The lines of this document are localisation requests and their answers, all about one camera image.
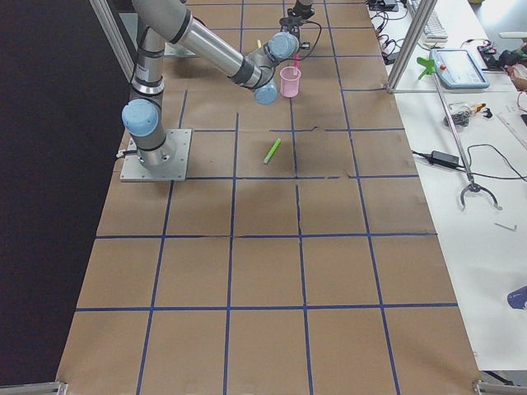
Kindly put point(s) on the green pen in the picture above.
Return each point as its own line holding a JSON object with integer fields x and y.
{"x": 272, "y": 151}

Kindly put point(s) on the aluminium frame post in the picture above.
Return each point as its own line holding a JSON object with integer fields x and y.
{"x": 415, "y": 29}

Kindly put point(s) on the blue teach pendant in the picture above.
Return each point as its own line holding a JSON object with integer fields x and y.
{"x": 457, "y": 69}

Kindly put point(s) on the green handled grabber tool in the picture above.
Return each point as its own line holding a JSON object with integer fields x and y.
{"x": 430, "y": 69}

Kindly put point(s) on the black power adapter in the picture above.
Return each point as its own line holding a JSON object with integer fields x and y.
{"x": 444, "y": 159}

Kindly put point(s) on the white keyboard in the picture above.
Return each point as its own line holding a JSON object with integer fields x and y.
{"x": 434, "y": 31}

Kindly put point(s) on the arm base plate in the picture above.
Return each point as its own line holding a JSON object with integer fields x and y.
{"x": 169, "y": 162}
{"x": 178, "y": 51}

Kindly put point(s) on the brown paper table cover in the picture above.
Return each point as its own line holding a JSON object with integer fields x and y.
{"x": 318, "y": 273}

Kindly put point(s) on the pink pen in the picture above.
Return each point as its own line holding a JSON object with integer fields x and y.
{"x": 295, "y": 66}

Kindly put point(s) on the pink mesh cup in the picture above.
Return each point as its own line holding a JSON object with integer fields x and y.
{"x": 290, "y": 81}

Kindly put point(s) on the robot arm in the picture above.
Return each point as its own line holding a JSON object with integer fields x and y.
{"x": 301, "y": 6}
{"x": 172, "y": 22}

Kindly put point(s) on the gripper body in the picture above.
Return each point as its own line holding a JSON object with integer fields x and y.
{"x": 301, "y": 13}

